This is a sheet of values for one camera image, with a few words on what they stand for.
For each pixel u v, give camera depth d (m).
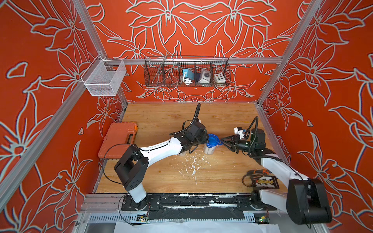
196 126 0.64
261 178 0.79
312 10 0.71
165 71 0.99
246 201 0.73
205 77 0.90
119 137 0.95
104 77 0.92
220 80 0.93
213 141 0.84
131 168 0.44
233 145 0.73
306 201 0.39
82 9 0.71
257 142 0.66
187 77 0.86
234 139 0.74
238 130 0.79
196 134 0.64
